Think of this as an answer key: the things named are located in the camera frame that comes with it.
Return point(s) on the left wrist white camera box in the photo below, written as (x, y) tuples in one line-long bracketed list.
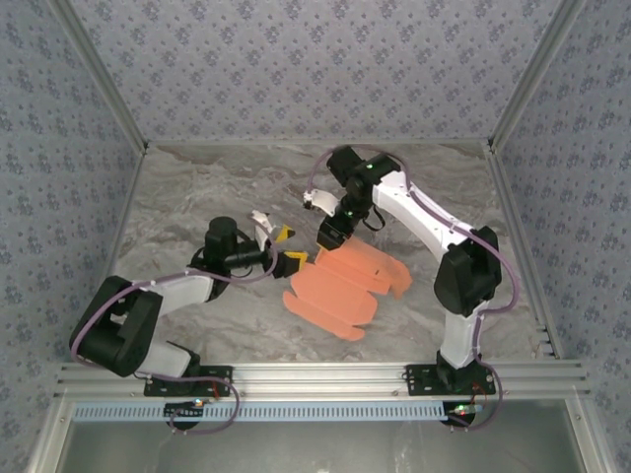
[(261, 224)]

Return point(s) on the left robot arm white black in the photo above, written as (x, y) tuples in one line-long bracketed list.
[(123, 335)]

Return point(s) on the grey metal panel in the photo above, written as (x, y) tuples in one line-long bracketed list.
[(315, 448)]

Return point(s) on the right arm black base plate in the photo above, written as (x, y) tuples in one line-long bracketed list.
[(424, 382)]

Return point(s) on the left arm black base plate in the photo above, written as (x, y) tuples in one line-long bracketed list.
[(167, 386)]

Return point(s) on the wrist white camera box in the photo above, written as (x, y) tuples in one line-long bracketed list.
[(261, 224), (323, 199)]

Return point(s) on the aluminium table side rail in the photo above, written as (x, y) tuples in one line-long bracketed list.
[(127, 217), (512, 207)]

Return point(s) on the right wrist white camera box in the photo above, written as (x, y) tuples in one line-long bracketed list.
[(323, 199)]

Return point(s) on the black adapter bracket with LED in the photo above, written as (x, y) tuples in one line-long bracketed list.
[(461, 413), (182, 411)]

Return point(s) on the aluminium frame post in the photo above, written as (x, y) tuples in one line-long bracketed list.
[(103, 74), (532, 74)]

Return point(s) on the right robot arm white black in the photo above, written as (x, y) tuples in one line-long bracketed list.
[(463, 286)]

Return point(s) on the aluminium mounting rail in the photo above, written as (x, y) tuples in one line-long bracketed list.
[(315, 377)]

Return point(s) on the orange paper box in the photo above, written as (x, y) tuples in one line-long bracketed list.
[(330, 300)]

